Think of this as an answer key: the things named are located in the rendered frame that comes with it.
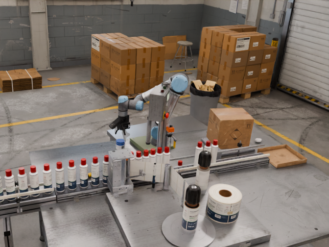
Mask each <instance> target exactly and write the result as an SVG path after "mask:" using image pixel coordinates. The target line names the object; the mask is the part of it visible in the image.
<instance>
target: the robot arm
mask: <svg viewBox="0 0 329 247"><path fill-rule="evenodd" d="M166 82H168V83H169V84H170V87H169V90H170V92H169V99H168V110H167V112H168V114H169V116H168V118H167V122H166V126H169V121H170V118H171V116H172V114H173V111H174V109H175V107H176V105H177V102H178V100H179V98H180V96H182V95H183V94H184V92H185V90H186V88H187V86H188V82H189V78H188V75H187V74H186V73H183V72H179V73H177V74H176V75H174V76H172V77H170V79H169V80H167V81H166ZM153 89H154V88H152V89H150V90H148V91H146V92H144V93H143V94H141V95H137V96H136V97H135V99H134V100H130V99H128V97H127V96H120V97H118V118H117V119H115V120H114V121H113V122H112V123H111V124H110V125H109V127H110V128H111V129H114V128H115V134H116V133H117V131H118V130H122V134H123V138H124V141H126V138H127V137H128V136H130V133H127V131H126V129H130V127H129V126H128V125H130V122H129V115H128V109H131V110H137V111H139V110H140V111H142V110H143V104H144V103H146V102H148V101H149V96H150V93H151V91H152V90H153ZM158 123H159V122H156V121H155V122H154V125H153V127H152V129H151V136H152V139H151V144H152V145H153V146H157V136H158ZM167 133H168V132H167V130H166V134H165V145H164V146H165V147H166V146H167Z"/></svg>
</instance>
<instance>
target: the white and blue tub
mask: <svg viewBox="0 0 329 247"><path fill-rule="evenodd" d="M124 145H125V141H124V139H117V140H116V149H117V150H120V149H124Z"/></svg>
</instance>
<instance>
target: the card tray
mask: <svg viewBox="0 0 329 247"><path fill-rule="evenodd" d="M260 152H261V153H263V154H270V156H268V158H269V159H270V160H269V163H271V164H272V165H273V166H274V167H276V168H282V167H288V166H293V165H298V164H303V163H306V161H307V158H305V157H304V156H303V155H301V154H300V153H298V152H297V151H296V150H294V149H293V148H291V147H290V146H288V145H287V144H284V145H278V146H271V147H265V148H258V151H257V153H260Z"/></svg>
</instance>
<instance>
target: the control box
mask: <svg viewBox="0 0 329 247"><path fill-rule="evenodd" d="M161 89H163V87H162V86H155V87H154V89H153V90H152V91H151V93H150V96H149V112H148V120H149V121H156V122H163V120H164V118H165V117H164V114H166V113H167V110H168V107H167V108H166V109H165V107H166V103H167V102H166V96H167V93H168V91H169V88H167V87H166V90H164V93H160V91H161Z"/></svg>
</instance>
